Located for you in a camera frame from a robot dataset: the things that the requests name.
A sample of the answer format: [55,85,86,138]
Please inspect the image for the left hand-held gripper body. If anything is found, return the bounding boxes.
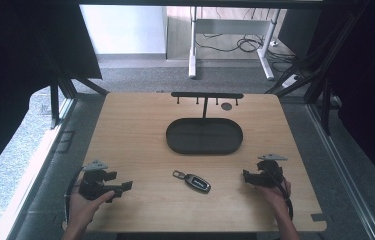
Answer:
[78,159,119,201]

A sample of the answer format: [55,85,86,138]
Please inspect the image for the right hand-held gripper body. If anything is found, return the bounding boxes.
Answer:
[255,153,289,188]

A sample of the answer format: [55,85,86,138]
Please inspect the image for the black car key with ring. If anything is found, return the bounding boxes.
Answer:
[172,169,212,195]

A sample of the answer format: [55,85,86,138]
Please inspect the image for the black key rack with tray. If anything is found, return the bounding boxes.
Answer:
[165,91,245,156]

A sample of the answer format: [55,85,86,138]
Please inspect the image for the person's left hand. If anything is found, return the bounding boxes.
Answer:
[68,189,116,231]

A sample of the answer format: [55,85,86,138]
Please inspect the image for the person's right hand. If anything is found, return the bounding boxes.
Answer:
[255,179,293,218]

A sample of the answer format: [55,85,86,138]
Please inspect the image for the dark floor socket cover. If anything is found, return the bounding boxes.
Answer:
[54,130,76,155]

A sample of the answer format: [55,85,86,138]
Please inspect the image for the white power strip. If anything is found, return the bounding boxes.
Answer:
[280,73,302,90]

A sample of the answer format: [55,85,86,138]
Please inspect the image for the black metal stand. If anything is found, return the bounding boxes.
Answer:
[264,0,373,136]
[48,75,110,130]

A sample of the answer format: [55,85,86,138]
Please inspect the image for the black curtain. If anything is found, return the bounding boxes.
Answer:
[0,0,103,189]
[308,0,375,198]

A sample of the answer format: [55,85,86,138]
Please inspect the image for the left hand-held gripper black cable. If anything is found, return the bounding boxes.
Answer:
[63,166,85,232]

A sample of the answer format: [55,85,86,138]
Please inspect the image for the hand-held gripper black cable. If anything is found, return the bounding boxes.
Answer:
[265,168,295,222]
[63,166,85,232]

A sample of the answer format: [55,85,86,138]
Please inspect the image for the right hand-held gripper black cable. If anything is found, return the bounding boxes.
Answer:
[265,168,295,222]

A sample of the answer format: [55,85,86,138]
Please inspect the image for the white floor rail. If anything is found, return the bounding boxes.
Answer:
[0,96,77,240]

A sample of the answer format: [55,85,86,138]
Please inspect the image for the aluminium floor rail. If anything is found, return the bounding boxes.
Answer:
[305,102,375,240]

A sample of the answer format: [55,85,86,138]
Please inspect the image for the black cables on floor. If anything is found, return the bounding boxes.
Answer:
[195,31,298,73]

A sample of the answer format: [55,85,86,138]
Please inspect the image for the white metal desk frame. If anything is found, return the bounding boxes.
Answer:
[188,5,282,81]

